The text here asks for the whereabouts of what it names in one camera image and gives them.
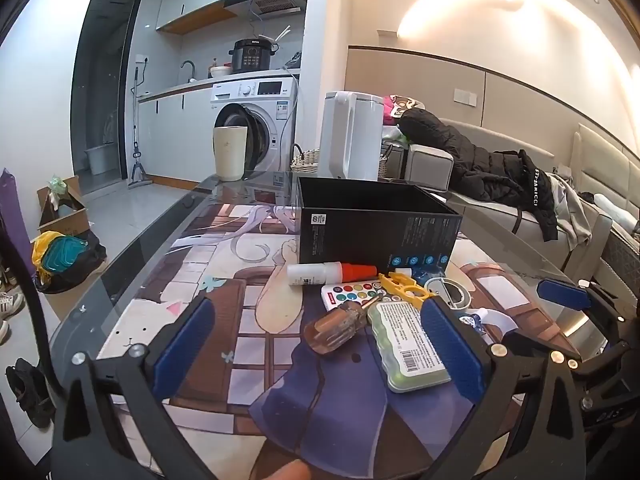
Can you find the black cardboard box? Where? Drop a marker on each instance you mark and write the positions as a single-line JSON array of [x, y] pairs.
[[370, 232]]

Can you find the yellow and black bag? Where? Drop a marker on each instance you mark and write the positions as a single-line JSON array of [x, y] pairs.
[[62, 260]]

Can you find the printed desk mat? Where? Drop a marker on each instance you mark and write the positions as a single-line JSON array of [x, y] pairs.
[[280, 410]]

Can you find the yellow plastic tool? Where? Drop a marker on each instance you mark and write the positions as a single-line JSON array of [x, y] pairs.
[[407, 287]]

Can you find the white electric kettle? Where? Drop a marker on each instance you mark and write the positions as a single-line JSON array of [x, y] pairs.
[[350, 135]]

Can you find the black shoes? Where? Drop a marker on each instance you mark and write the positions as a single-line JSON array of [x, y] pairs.
[[30, 392]]

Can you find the white bucket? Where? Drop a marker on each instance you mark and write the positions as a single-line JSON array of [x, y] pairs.
[[100, 160]]

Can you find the white tape roll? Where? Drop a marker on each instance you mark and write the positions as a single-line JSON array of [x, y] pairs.
[[452, 294]]

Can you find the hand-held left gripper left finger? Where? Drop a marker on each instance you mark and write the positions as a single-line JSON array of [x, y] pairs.
[[182, 347]]

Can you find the green pack with white label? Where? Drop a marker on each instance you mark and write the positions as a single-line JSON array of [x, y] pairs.
[[405, 345]]

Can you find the mop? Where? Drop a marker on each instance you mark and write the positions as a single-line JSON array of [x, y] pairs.
[[136, 160]]

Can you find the beige trash bin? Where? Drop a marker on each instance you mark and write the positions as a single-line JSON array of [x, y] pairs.
[[230, 152]]

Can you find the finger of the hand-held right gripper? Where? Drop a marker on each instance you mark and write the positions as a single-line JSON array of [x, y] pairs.
[[562, 294], [602, 357]]

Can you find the range hood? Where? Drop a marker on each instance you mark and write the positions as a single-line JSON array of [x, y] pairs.
[[275, 2]]

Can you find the wicker basket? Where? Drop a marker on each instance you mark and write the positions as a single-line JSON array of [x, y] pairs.
[[305, 162]]

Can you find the grey sofa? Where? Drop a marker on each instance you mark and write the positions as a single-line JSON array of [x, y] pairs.
[[505, 220]]

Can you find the person's left hand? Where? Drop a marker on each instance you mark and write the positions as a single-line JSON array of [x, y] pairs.
[[285, 471]]

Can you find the white washing machine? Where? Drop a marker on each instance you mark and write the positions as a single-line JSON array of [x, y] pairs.
[[267, 120]]

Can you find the brown cardboard box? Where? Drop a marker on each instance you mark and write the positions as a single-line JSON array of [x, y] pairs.
[[62, 210]]

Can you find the blue white correction tape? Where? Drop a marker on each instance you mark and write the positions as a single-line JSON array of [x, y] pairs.
[[487, 319]]

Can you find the wall outlet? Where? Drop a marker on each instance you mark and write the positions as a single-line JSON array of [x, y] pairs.
[[465, 96]]

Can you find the purple rolled mat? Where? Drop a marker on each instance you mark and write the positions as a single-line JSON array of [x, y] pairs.
[[15, 220]]

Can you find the white bowl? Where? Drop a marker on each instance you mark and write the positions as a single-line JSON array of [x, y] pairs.
[[221, 71]]

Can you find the pink clothes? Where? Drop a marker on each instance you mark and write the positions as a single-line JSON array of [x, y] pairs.
[[400, 105]]

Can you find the grey cube speaker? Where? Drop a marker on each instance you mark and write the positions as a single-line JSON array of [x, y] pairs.
[[429, 165]]

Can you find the black puffer jacket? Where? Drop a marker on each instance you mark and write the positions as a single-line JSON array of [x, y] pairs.
[[465, 160]]

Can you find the white bottle with orange cap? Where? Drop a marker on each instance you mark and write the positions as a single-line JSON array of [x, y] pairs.
[[325, 274]]

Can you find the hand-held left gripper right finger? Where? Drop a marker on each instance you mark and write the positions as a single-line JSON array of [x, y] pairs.
[[452, 347]]

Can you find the kitchen faucet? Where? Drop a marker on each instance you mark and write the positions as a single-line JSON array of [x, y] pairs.
[[189, 67]]

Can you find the grey cloth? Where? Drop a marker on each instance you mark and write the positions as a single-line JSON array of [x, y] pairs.
[[570, 205]]

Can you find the kitchen counter cabinets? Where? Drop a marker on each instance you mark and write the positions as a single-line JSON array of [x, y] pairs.
[[170, 125]]

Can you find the black pressure cooker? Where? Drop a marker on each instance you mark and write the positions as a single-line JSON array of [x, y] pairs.
[[251, 55]]

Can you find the white sneaker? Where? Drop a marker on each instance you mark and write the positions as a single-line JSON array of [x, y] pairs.
[[10, 305]]

